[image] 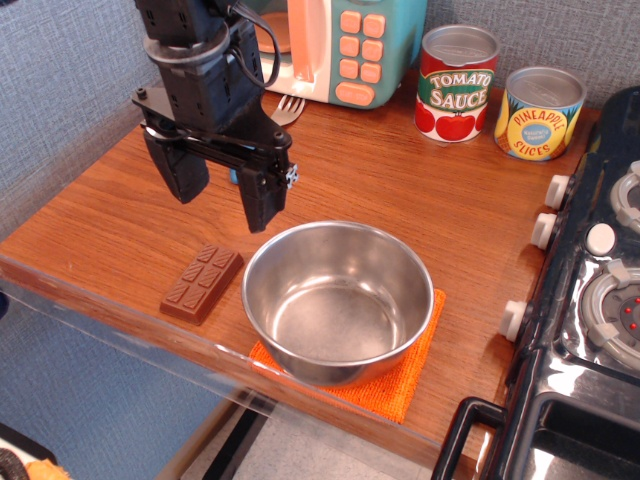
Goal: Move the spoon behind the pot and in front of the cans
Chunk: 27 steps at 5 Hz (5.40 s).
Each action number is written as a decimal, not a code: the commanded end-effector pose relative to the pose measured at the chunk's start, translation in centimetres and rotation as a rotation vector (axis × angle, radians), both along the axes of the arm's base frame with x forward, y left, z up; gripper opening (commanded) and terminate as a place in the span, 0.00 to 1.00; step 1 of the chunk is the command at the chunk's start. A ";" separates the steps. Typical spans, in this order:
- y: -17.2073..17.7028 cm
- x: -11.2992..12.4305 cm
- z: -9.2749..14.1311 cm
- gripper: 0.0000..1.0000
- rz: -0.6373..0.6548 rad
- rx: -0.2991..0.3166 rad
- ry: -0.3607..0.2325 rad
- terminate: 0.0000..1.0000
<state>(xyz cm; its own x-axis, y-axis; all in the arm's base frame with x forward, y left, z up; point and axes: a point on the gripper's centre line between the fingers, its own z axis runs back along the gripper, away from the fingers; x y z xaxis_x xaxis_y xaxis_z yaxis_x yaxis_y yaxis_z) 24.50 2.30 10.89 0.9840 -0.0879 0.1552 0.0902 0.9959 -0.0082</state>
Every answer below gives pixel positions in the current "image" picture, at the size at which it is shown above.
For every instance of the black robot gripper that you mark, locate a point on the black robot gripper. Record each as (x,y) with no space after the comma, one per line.
(208,108)

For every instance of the blue handled metal fork spoon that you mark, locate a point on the blue handled metal fork spoon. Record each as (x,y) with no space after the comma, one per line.
(288,110)

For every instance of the white stove knob upper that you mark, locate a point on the white stove knob upper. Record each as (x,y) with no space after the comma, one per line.
(556,191)

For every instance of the white stove knob middle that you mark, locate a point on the white stove knob middle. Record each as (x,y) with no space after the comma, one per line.
(542,230)

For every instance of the black toy stove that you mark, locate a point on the black toy stove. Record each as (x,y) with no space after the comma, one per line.
(572,389)

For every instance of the brown toy chocolate bar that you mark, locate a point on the brown toy chocolate bar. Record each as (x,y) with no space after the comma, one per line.
(201,284)

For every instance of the white stove knob lower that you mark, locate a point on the white stove knob lower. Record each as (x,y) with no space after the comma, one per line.
(512,318)

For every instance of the tomato sauce can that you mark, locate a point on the tomato sauce can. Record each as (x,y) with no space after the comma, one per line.
(456,76)

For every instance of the white stove knob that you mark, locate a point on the white stove knob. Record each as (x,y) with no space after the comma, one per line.
(512,318)
(542,230)
(556,191)

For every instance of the teal toy microwave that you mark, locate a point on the teal toy microwave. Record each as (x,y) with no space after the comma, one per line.
(347,53)

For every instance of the white round stove button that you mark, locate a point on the white round stove button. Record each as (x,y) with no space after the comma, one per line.
(600,239)

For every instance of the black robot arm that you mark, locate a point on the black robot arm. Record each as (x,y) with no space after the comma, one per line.
(189,19)

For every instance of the orange cloth mat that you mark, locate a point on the orange cloth mat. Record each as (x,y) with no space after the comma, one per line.
(388,396)

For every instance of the stainless steel pot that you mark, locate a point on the stainless steel pot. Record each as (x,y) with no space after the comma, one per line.
(337,303)

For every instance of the pineapple slices can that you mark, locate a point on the pineapple slices can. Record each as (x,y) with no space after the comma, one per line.
(539,112)

